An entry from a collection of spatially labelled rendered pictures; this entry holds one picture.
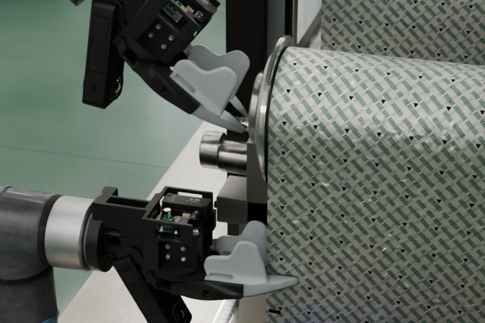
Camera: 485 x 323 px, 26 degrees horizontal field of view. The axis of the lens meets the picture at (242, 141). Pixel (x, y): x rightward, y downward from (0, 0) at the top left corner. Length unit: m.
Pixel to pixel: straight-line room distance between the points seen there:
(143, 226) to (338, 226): 0.19
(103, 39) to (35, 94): 3.25
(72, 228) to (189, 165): 0.64
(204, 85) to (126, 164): 2.67
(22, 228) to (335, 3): 0.42
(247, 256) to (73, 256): 0.18
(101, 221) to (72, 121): 2.95
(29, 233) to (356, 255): 0.33
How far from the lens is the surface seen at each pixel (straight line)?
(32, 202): 1.10
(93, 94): 1.04
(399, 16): 1.17
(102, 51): 1.02
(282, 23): 1.44
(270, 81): 0.97
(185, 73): 1.00
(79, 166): 3.67
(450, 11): 1.16
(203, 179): 1.64
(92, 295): 1.39
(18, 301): 1.15
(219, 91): 1.00
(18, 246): 1.10
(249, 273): 1.04
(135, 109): 4.08
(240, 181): 1.14
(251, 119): 1.01
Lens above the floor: 1.68
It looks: 26 degrees down
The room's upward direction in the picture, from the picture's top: straight up
